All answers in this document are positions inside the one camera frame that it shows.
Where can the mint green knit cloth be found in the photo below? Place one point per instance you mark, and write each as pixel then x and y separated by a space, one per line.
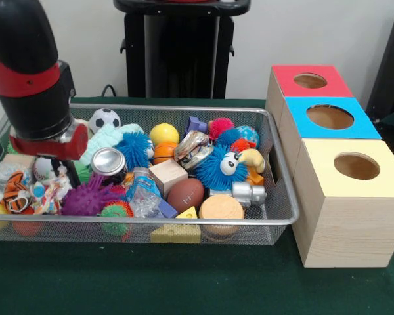
pixel 105 139

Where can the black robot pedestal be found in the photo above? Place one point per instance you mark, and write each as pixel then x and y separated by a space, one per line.
pixel 184 52

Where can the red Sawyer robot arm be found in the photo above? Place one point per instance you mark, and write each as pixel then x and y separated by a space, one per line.
pixel 23 65

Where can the wooden three-hole box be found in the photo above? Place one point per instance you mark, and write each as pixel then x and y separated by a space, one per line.
pixel 348 223

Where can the clear mesh bin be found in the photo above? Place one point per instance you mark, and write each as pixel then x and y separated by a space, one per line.
pixel 284 197

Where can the purple spiky ball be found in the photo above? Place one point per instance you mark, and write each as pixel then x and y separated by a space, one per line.
pixel 88 197

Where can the yellow ball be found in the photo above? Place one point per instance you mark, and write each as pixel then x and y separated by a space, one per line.
pixel 164 134

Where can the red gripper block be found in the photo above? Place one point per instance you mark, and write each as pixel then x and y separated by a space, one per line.
pixel 52 147

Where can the brown toy football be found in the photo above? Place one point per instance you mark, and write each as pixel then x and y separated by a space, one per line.
pixel 185 194

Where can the black and white soccer ball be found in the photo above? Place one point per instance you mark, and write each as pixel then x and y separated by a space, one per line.
pixel 105 119

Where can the orange tiger plush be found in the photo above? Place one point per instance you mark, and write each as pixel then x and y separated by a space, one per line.
pixel 14 193

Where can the blue fuzzy monster toy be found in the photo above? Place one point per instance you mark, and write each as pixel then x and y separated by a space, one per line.
pixel 213 170

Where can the dark green tablecloth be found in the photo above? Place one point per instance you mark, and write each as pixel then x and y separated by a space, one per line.
pixel 184 282

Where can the yellow cheese wedge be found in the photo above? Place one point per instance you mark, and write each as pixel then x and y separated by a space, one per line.
pixel 176 233

